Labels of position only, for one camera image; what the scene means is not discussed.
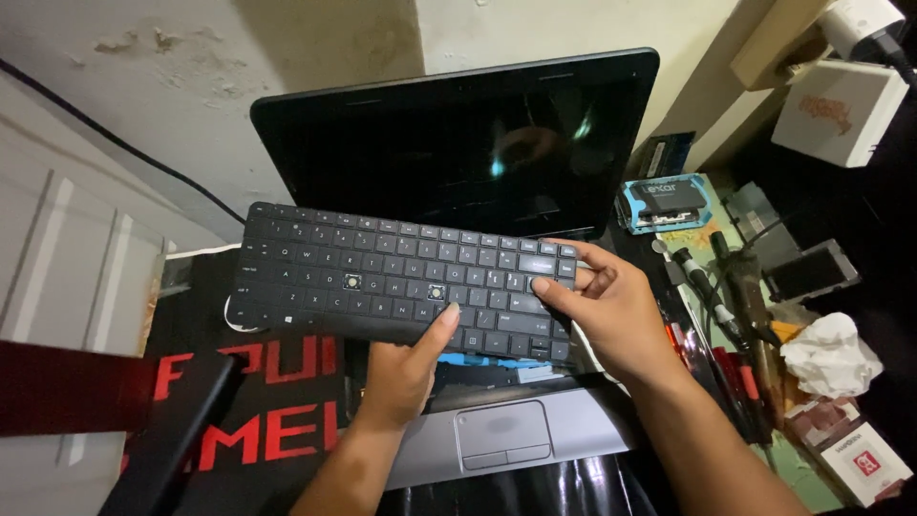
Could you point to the black soldering iron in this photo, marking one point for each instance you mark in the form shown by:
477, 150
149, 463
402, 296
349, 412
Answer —
709, 294

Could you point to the grey metal plate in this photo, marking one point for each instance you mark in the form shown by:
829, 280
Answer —
759, 222

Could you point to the blue and black packet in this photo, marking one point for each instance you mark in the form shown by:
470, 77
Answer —
665, 202

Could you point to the white box with red label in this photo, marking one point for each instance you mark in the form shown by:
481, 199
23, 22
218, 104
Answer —
863, 459

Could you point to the white power adapter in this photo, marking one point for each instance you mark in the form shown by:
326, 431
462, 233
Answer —
863, 25

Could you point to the person's right hand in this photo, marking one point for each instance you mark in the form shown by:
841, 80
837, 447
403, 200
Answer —
616, 315

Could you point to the black and silver laptop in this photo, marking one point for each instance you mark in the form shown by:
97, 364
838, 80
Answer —
465, 143

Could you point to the crumpled white tissue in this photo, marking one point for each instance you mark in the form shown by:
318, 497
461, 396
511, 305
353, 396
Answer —
831, 356

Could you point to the black mat with red letters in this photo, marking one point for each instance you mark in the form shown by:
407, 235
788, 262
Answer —
272, 423

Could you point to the person's left hand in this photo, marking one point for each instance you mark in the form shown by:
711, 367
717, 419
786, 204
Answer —
397, 380

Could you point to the dark memory module package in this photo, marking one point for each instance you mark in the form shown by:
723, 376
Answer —
663, 154

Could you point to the black laptop keyboard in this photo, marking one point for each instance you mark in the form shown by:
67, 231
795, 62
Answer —
358, 287

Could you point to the white box with orange print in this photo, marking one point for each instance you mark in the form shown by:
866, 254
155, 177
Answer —
838, 115

